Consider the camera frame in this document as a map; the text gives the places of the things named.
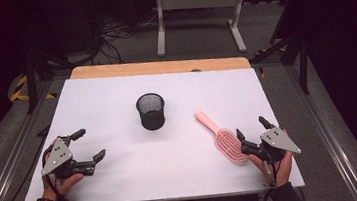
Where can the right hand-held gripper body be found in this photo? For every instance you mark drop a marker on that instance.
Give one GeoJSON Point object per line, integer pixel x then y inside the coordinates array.
{"type": "Point", "coordinates": [279, 140]}

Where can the yellow black hazard tape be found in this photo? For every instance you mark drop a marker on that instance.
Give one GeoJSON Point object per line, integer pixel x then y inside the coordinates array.
{"type": "Point", "coordinates": [262, 72]}
{"type": "Point", "coordinates": [18, 94]}

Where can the pink hairbrush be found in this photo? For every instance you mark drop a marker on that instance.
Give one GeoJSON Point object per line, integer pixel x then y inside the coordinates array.
{"type": "Point", "coordinates": [228, 144]}

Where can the black metal stand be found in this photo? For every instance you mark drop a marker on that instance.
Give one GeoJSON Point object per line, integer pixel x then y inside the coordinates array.
{"type": "Point", "coordinates": [303, 67]}
{"type": "Point", "coordinates": [30, 86]}

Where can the grey metal floor rail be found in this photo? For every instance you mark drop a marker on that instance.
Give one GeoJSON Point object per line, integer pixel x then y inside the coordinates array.
{"type": "Point", "coordinates": [7, 167]}
{"type": "Point", "coordinates": [329, 138]}

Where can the person's left hand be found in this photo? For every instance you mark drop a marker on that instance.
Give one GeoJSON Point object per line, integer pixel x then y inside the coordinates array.
{"type": "Point", "coordinates": [63, 185]}

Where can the person's right hand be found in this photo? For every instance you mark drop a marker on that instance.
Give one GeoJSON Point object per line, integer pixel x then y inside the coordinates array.
{"type": "Point", "coordinates": [282, 170]}

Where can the grey metal frame table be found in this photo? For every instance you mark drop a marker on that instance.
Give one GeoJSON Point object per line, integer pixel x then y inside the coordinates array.
{"type": "Point", "coordinates": [201, 0]}

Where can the black mesh pen holder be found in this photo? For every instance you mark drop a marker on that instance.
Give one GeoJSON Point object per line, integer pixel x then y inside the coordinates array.
{"type": "Point", "coordinates": [151, 120]}

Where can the wooden table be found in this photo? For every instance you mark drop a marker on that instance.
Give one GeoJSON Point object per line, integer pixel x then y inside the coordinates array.
{"type": "Point", "coordinates": [149, 67]}

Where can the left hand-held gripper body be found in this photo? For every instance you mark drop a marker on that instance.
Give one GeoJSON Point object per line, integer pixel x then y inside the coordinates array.
{"type": "Point", "coordinates": [56, 157]}

